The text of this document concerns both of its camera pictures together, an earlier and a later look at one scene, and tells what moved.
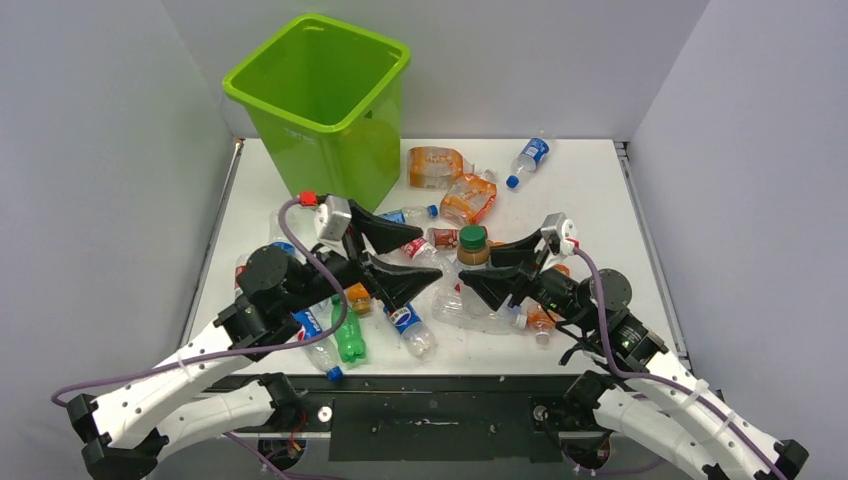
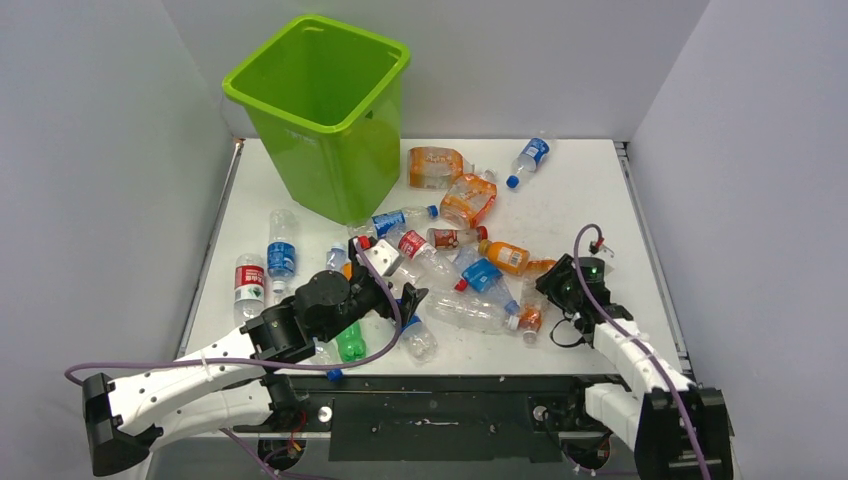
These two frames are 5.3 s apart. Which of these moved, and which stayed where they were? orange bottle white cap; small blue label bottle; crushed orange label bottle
Moved: orange bottle white cap
Stayed: small blue label bottle; crushed orange label bottle
